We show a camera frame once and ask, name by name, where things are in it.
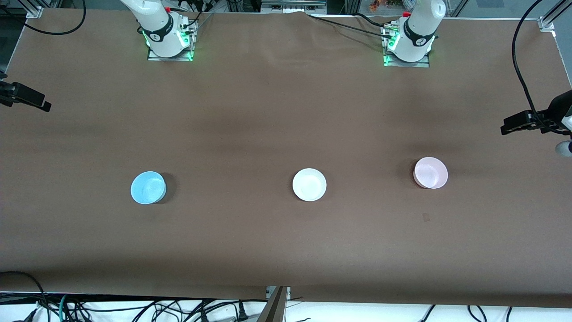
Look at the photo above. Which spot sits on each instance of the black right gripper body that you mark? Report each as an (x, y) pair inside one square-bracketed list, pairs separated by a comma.
[(5, 91)]

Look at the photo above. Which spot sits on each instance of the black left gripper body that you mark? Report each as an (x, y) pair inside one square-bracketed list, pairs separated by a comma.
[(555, 112)]

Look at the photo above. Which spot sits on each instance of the pink plastic bowl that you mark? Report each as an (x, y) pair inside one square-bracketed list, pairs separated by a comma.
[(430, 172)]

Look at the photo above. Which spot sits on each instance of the blue plastic bowl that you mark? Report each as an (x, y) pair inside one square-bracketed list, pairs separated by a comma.
[(147, 188)]

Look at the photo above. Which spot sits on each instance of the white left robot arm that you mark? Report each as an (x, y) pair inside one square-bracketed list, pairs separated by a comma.
[(418, 31)]

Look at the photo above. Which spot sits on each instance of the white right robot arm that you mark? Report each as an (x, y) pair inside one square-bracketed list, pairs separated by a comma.
[(156, 27)]

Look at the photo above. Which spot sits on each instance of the white plastic bowl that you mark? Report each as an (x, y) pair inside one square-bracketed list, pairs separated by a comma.
[(309, 184)]

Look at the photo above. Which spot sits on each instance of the orange patterned item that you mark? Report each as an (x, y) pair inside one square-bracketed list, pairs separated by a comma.
[(380, 4)]

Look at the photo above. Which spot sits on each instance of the brown table cover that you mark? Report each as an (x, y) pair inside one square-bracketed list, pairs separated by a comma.
[(357, 246)]

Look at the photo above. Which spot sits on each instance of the grey power strip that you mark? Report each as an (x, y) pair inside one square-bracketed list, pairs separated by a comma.
[(292, 5)]

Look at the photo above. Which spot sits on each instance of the aluminium frame profile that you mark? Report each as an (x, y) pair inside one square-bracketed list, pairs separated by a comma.
[(546, 23), (35, 12)]

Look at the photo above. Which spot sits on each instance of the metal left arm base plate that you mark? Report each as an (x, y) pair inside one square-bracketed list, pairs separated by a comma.
[(404, 64)]

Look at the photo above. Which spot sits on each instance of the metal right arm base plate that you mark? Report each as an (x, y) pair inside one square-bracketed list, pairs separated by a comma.
[(172, 58)]

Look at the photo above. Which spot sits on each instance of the grey metal post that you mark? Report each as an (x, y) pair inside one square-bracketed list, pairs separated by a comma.
[(275, 308)]

